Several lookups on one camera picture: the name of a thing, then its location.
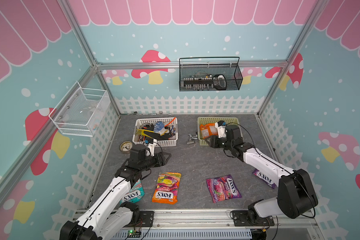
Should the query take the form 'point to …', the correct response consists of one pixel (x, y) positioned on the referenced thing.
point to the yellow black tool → (153, 135)
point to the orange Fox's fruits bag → (166, 191)
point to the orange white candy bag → (206, 130)
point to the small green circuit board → (133, 233)
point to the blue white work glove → (159, 127)
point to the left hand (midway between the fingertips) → (167, 158)
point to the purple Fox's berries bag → (223, 188)
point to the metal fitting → (192, 137)
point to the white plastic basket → (172, 142)
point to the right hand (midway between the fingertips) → (207, 138)
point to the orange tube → (172, 120)
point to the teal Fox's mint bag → (136, 193)
